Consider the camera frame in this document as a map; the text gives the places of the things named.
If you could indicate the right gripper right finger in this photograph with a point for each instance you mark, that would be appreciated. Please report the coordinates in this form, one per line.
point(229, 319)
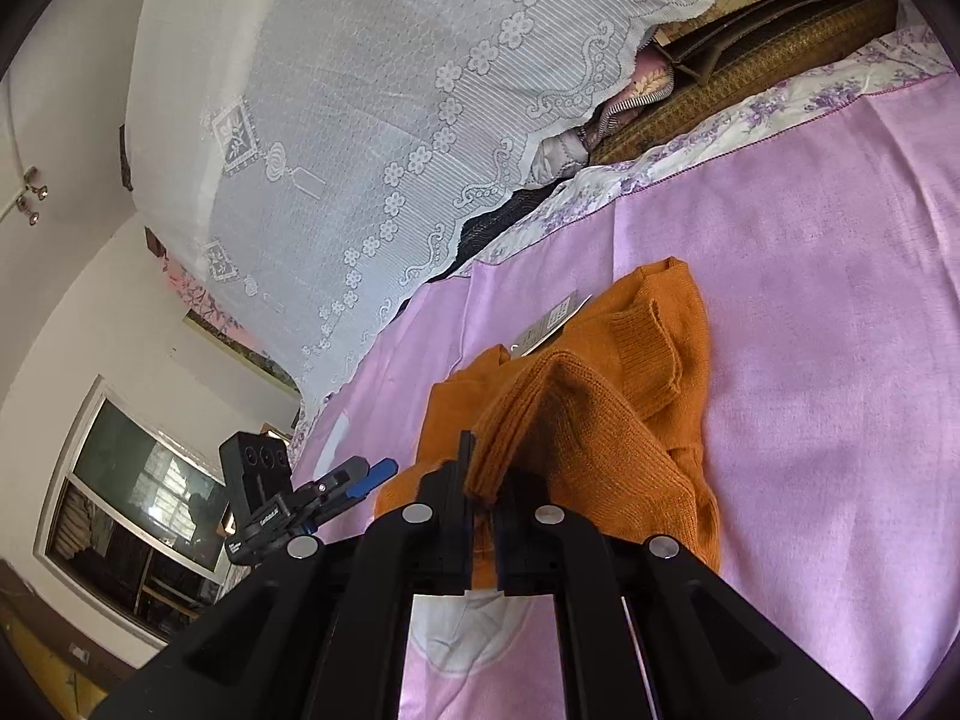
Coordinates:
point(647, 630)

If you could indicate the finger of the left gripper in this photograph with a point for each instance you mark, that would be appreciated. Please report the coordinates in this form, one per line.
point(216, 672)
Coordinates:
point(378, 474)
point(327, 496)

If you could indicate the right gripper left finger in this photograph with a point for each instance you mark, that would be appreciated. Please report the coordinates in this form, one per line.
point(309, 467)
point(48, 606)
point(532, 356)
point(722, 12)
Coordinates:
point(319, 630)

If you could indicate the orange knit cat cardigan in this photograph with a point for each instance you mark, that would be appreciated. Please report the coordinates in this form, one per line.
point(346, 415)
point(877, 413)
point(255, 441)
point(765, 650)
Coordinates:
point(610, 414)

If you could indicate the clothing hang tag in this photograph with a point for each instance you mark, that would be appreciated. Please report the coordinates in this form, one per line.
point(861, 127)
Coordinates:
point(545, 329)

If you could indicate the white lace cover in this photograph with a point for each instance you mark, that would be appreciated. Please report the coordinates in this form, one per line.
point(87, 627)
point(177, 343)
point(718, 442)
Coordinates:
point(312, 162)

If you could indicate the folded pink quilt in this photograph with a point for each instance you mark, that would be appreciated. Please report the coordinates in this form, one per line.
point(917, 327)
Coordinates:
point(558, 157)

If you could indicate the pink bed sheet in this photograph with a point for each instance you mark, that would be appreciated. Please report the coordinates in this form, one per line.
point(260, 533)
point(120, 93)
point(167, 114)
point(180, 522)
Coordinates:
point(827, 259)

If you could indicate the woven bamboo mat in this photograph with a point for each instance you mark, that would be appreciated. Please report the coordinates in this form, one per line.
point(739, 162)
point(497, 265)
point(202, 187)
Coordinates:
point(738, 48)

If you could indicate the window with white frame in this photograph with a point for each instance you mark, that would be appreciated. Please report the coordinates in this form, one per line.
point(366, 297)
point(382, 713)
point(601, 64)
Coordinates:
point(133, 522)

